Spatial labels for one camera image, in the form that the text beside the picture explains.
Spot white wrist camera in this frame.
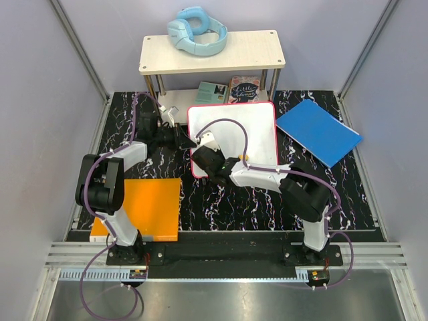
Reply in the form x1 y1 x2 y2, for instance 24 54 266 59
198 131 220 152
158 105 179 127

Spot teal book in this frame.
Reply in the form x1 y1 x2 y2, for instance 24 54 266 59
195 82 228 105

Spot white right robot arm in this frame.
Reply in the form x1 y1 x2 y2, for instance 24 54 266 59
191 146 340 265

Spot blue folder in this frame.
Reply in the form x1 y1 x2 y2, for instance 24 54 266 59
276 100 362 168

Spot little women book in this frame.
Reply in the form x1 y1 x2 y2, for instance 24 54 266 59
228 76 261 104

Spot pink-framed whiteboard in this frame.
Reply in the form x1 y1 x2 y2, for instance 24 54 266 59
187 102 279 165

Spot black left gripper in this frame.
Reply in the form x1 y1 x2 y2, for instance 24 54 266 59
152 123 195 151

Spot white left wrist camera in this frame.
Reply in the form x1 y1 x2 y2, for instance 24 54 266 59
158 105 179 127

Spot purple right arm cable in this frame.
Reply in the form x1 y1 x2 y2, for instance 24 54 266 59
195 118 355 291

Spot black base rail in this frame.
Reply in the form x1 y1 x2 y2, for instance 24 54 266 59
106 241 344 267

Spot light blue headphones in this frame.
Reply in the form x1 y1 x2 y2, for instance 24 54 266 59
167 6 228 57

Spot black marble pattern mat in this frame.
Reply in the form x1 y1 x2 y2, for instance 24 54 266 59
65 89 389 242

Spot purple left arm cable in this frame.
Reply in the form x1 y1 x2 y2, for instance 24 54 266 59
79 92 168 318

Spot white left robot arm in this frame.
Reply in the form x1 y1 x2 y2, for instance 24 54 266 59
75 113 197 265

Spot white two-tier shelf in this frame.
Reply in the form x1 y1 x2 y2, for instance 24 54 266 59
138 23 286 112

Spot orange folder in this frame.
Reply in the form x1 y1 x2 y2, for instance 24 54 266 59
90 178 181 247

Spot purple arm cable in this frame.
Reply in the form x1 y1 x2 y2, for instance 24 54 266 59
195 118 355 291
79 92 168 318

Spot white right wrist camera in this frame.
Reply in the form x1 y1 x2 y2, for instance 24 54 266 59
198 131 220 152

